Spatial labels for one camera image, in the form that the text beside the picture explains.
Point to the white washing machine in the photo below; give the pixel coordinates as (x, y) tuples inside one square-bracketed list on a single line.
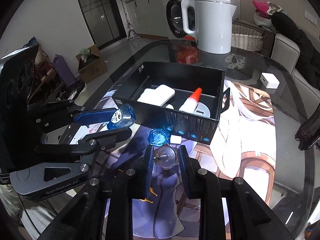
[(175, 12)]

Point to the purple yoga mat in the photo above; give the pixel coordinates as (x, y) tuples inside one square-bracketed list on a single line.
[(63, 70)]

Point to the brown cardboard box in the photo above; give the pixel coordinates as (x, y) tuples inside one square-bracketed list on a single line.
[(93, 70)]

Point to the black jacket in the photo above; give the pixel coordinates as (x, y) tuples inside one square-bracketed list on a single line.
[(300, 42)]

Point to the spotted white slippers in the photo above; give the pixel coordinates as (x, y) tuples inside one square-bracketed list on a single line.
[(235, 61)]

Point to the white base cabinets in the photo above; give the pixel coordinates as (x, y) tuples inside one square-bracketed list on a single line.
[(147, 12)]

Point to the white square charger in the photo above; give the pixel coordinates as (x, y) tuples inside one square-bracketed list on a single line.
[(270, 80)]

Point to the dark glass door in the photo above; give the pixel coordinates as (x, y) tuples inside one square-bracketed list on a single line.
[(100, 12)]

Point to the white bag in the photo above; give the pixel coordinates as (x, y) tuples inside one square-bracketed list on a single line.
[(262, 21)]

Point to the clear pink spray bottle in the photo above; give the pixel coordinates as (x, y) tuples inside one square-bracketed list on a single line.
[(163, 158)]

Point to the light grey sofa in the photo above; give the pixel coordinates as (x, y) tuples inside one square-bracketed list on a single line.
[(285, 52)]

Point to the red stool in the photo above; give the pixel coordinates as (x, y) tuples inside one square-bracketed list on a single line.
[(186, 53)]

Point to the white electric kettle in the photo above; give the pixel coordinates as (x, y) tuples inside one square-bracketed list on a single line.
[(215, 25)]

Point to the pink cloth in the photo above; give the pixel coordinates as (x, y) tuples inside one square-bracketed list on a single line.
[(260, 6)]

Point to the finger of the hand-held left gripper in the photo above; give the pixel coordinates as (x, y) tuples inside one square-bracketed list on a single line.
[(105, 140), (95, 117)]

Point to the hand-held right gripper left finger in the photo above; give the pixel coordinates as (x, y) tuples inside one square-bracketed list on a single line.
[(150, 170)]

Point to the white round plug adapter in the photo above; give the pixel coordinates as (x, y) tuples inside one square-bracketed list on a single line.
[(202, 111)]

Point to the black cardboard box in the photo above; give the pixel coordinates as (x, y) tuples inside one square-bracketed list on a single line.
[(195, 127)]

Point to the shoe rack with shoes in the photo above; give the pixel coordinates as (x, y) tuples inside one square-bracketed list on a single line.
[(45, 75)]

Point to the small white eraser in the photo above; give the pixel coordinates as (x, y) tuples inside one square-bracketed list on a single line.
[(175, 139)]

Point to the white woven basket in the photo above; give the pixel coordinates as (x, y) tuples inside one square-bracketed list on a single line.
[(247, 38)]

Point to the mop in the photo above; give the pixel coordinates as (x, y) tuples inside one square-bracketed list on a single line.
[(130, 30)]

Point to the patterned cloth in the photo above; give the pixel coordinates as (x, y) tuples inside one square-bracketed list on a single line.
[(275, 8)]

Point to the white wall switch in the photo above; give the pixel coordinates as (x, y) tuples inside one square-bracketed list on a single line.
[(310, 17)]

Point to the white case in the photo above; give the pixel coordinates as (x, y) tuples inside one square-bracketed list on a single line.
[(163, 93)]

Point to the blue crystal-shaped case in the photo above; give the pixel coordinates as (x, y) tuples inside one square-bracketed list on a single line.
[(158, 137)]

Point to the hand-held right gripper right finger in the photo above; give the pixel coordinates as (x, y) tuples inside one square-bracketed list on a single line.
[(183, 170)]

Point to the white tube red cap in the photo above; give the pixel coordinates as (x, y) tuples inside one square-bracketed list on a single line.
[(191, 100)]

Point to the printed desk mat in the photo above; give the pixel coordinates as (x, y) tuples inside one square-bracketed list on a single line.
[(245, 135)]

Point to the small blue liquid bottle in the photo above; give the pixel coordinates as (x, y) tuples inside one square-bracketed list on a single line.
[(123, 116)]

